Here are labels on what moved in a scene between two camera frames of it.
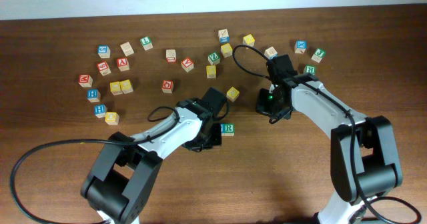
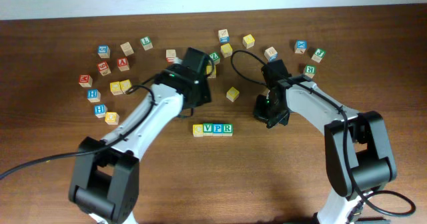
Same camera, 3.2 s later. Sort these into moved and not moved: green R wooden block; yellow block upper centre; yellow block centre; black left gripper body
Moved: black left gripper body
Not moved: yellow block centre; yellow block upper centre; green R wooden block
